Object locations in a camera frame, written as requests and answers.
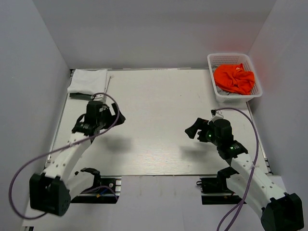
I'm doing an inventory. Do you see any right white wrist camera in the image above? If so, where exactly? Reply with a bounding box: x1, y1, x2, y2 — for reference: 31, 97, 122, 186
209, 110, 224, 122

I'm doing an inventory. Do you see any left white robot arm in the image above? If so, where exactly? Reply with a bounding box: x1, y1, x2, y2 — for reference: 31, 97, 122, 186
29, 100, 126, 216

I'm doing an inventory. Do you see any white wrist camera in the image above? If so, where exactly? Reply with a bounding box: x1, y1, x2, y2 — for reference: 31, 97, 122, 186
91, 94, 106, 103
209, 110, 224, 122

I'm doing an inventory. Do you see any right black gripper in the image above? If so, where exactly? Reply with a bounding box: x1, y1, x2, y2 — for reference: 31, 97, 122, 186
185, 117, 221, 146

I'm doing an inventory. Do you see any white plastic basket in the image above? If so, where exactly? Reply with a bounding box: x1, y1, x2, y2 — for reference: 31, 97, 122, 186
207, 53, 262, 103

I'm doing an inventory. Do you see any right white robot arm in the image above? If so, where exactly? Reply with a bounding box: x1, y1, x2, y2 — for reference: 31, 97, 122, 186
185, 118, 304, 231

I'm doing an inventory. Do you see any grey t-shirt in basket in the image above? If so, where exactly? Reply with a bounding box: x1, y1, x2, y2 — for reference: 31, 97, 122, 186
216, 86, 239, 96

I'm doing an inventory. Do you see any orange t-shirt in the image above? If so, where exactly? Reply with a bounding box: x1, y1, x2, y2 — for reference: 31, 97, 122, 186
213, 64, 256, 95

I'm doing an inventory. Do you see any white t-shirt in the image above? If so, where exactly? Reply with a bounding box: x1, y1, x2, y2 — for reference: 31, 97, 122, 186
67, 69, 107, 95

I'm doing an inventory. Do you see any folded dark green t-shirt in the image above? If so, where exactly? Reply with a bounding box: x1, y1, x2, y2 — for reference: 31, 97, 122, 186
69, 93, 92, 101

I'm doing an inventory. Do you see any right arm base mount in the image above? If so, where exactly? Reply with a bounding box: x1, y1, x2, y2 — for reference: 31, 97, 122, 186
196, 177, 241, 205

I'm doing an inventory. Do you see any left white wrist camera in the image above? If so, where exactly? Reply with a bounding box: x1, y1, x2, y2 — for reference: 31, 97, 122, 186
91, 94, 106, 103

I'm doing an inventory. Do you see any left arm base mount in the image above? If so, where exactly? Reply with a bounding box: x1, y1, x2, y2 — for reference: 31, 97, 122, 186
71, 177, 122, 204

